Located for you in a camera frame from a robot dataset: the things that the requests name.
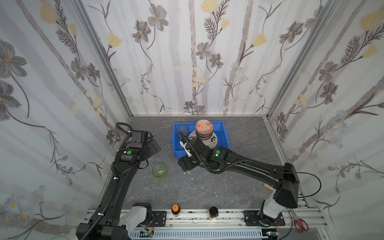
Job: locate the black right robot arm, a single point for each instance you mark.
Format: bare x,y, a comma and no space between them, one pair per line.
283,179

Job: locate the cream floral plate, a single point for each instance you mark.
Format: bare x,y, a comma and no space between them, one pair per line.
211,142

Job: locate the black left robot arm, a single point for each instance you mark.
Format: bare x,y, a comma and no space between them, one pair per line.
105,223

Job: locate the small wooden block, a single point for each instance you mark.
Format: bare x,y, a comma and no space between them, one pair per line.
269,187

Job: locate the black lid jar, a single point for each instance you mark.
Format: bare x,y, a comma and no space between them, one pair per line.
213,213

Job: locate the green glass cup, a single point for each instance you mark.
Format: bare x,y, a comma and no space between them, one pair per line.
159,171

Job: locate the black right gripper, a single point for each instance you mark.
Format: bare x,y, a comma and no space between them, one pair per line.
193,146

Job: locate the aluminium rail frame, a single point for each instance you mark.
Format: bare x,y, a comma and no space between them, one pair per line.
231,224

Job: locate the orange patterned bowl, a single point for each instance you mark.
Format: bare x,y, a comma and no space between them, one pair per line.
204,127

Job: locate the red handled scissors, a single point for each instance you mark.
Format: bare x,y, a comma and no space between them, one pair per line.
300,225

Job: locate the blue plastic bin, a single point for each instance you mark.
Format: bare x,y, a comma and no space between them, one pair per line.
219,130

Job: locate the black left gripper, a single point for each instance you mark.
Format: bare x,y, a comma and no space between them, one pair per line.
151,146

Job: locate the orange lid jar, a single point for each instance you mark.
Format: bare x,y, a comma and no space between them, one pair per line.
176,210

